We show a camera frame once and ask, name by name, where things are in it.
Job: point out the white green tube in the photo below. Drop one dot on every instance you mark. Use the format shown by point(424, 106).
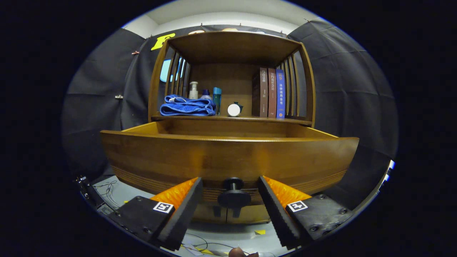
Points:
point(234, 110)

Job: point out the wooden countertop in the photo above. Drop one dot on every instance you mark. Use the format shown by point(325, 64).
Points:
point(271, 120)

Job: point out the blue book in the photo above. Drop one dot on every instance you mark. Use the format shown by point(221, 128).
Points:
point(280, 92)

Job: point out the dark brown book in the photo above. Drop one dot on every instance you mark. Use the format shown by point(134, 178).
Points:
point(262, 92)

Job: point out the white pump bottle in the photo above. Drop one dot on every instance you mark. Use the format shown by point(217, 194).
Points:
point(193, 92)

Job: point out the reddish brown book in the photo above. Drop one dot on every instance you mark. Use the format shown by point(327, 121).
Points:
point(272, 92)

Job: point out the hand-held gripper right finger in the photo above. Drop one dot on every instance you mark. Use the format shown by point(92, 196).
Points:
point(276, 214)

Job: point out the wooden drawer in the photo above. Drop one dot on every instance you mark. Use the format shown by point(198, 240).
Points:
point(228, 157)

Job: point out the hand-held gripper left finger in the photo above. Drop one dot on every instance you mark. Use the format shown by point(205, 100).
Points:
point(180, 214)

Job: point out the wooden cabinet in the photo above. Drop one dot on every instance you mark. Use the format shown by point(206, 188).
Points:
point(232, 46)

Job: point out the dark blue lidded teacup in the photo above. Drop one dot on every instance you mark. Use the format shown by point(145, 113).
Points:
point(240, 106)

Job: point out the blue folded towel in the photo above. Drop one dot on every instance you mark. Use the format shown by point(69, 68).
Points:
point(187, 107)

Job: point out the white panel with dark slots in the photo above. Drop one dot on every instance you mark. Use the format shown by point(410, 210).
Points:
point(387, 175)

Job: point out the wooden cabinet door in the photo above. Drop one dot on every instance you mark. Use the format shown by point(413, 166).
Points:
point(253, 215)
point(207, 214)

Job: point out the black electronic device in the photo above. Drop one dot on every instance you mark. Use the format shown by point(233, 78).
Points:
point(100, 203)

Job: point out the teal bottle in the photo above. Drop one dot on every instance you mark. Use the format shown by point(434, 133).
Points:
point(217, 100)

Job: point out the yellow paper scrap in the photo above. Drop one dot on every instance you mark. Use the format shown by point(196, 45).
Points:
point(260, 232)

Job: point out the white blue-capped lotion bottle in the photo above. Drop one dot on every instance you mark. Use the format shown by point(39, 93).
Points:
point(205, 95)

